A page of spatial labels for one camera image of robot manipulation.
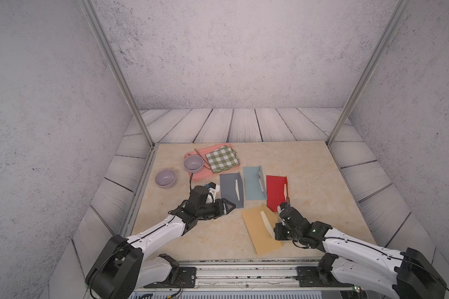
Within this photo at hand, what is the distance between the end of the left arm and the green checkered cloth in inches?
13.8

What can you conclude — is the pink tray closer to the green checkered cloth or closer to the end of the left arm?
the green checkered cloth

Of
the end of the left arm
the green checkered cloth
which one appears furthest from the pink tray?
the end of the left arm

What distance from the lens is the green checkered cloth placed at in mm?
1099

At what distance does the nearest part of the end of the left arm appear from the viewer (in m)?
0.64
